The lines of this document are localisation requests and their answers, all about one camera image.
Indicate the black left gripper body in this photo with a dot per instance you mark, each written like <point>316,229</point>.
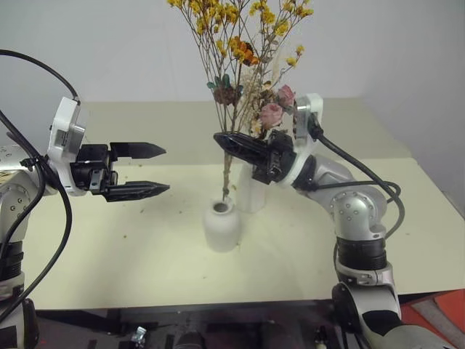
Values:
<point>87,171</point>

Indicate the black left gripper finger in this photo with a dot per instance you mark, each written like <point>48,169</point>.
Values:
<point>141,150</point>
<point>138,191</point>

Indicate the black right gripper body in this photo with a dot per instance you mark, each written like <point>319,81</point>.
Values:
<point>278,160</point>

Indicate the tall slim white vase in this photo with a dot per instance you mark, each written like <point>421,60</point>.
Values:
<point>250,192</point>

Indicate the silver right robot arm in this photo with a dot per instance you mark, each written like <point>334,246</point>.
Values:
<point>356,211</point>

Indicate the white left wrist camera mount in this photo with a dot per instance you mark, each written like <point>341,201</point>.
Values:
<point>65,123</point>

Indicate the yellow dried flower bouquet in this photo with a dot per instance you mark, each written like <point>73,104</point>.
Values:
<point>267,14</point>

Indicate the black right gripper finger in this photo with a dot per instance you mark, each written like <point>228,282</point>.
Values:
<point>239,141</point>
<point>254,158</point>

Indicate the red orange mat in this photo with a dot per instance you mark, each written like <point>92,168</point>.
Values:
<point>450,305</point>

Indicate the dark structure under table edge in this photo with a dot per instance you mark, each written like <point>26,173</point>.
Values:
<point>218,327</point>

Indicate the pink rose dried bouquet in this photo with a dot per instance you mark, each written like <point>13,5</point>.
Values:
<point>270,112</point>

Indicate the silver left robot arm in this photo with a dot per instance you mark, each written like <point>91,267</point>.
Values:
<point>14,207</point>

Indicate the short round white vase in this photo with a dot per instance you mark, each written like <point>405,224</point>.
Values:
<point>221,232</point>

